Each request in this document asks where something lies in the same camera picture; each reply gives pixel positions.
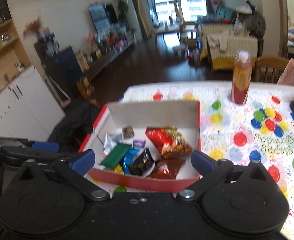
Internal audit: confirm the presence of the yellow triangular snack packet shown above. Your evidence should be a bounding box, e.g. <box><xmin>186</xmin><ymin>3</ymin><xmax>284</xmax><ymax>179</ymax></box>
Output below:
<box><xmin>112</xmin><ymin>164</ymin><xmax>124</xmax><ymax>174</ymax></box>

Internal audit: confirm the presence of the green snack bar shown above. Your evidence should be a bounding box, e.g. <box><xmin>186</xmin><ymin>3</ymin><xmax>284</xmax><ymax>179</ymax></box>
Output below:
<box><xmin>100</xmin><ymin>142</ymin><xmax>131</xmax><ymax>169</ymax></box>

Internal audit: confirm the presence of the red orange chips bag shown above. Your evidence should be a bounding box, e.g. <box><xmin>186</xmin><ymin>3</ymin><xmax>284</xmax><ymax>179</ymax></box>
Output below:
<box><xmin>145</xmin><ymin>127</ymin><xmax>193</xmax><ymax>159</ymax></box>

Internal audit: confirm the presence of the white snack packet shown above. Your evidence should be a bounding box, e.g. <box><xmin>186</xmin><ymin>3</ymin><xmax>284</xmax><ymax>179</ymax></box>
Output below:
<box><xmin>103</xmin><ymin>131</ymin><xmax>122</xmax><ymax>158</ymax></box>

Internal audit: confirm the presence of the black snack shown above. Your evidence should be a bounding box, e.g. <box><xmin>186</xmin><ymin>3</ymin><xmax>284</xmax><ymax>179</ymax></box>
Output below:
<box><xmin>127</xmin><ymin>148</ymin><xmax>155</xmax><ymax>177</ymax></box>

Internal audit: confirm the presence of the dark red snack packet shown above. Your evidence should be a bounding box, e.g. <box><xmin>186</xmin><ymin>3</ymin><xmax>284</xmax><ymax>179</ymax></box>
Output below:
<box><xmin>148</xmin><ymin>158</ymin><xmax>186</xmax><ymax>180</ymax></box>

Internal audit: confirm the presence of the blue snack packet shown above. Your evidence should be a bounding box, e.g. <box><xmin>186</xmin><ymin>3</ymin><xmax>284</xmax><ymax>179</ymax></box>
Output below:
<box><xmin>122</xmin><ymin>148</ymin><xmax>140</xmax><ymax>175</ymax></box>

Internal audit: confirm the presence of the brown wrapped candy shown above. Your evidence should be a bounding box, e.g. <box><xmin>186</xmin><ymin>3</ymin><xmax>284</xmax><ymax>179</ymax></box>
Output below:
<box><xmin>122</xmin><ymin>126</ymin><xmax>134</xmax><ymax>140</ymax></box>

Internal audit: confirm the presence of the red and white cardboard box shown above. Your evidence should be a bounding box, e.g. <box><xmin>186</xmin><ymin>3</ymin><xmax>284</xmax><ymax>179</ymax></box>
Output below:
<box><xmin>79</xmin><ymin>100</ymin><xmax>201</xmax><ymax>193</ymax></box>

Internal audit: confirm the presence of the purple candy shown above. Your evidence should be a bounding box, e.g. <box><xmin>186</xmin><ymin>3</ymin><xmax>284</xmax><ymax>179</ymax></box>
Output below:
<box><xmin>132</xmin><ymin>139</ymin><xmax>146</xmax><ymax>149</ymax></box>

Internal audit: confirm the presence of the dark water dispenser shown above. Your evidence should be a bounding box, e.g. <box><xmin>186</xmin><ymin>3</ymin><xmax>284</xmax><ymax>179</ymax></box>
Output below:
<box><xmin>34</xmin><ymin>42</ymin><xmax>83</xmax><ymax>100</ymax></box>

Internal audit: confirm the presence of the wooden shelf unit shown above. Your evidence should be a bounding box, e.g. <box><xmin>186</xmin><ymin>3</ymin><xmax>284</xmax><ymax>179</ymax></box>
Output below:
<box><xmin>0</xmin><ymin>0</ymin><xmax>31</xmax><ymax>92</ymax></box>

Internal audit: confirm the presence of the red drink bottle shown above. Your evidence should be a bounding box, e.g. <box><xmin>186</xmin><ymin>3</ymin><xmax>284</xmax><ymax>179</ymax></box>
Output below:
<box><xmin>231</xmin><ymin>50</ymin><xmax>252</xmax><ymax>105</ymax></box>

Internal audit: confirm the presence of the long tv cabinet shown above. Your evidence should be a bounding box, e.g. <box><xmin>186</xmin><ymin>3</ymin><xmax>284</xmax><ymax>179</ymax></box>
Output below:
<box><xmin>85</xmin><ymin>31</ymin><xmax>135</xmax><ymax>80</ymax></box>

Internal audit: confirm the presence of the wooden chair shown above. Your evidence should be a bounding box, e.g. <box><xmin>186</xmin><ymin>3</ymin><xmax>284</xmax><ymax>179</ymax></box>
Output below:
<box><xmin>253</xmin><ymin>56</ymin><xmax>290</xmax><ymax>83</ymax></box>

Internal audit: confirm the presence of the small round stool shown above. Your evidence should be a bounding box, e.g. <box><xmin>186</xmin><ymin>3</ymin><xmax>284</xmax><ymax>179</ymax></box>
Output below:
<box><xmin>172</xmin><ymin>44</ymin><xmax>186</xmax><ymax>57</ymax></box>

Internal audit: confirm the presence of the sofa with cream cover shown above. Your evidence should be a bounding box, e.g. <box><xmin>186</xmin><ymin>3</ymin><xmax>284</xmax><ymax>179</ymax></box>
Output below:
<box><xmin>200</xmin><ymin>24</ymin><xmax>258</xmax><ymax>71</ymax></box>

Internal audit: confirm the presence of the wooden coffee table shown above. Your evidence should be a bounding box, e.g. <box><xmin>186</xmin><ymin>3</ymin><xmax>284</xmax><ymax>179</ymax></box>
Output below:
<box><xmin>152</xmin><ymin>23</ymin><xmax>180</xmax><ymax>49</ymax></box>

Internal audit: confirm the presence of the wall television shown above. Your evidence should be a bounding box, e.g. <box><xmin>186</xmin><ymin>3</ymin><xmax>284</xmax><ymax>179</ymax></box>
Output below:
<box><xmin>88</xmin><ymin>4</ymin><xmax>119</xmax><ymax>32</ymax></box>

